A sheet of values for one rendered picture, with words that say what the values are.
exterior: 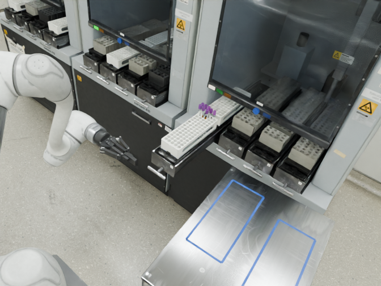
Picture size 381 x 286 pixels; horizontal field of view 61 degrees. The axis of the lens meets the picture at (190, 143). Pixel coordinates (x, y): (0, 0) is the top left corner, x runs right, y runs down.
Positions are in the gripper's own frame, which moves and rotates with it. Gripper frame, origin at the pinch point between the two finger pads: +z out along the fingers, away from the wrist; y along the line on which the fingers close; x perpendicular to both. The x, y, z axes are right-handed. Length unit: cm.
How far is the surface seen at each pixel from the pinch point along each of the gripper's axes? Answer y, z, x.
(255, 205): 11, 57, -8
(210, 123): 33.9, 17.5, -11.3
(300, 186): 37, 65, -3
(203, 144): 25.5, 20.9, -5.6
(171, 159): 6.8, 17.6, -7.2
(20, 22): 36, -145, -2
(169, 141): 11.7, 12.0, -11.1
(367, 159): 157, 88, 51
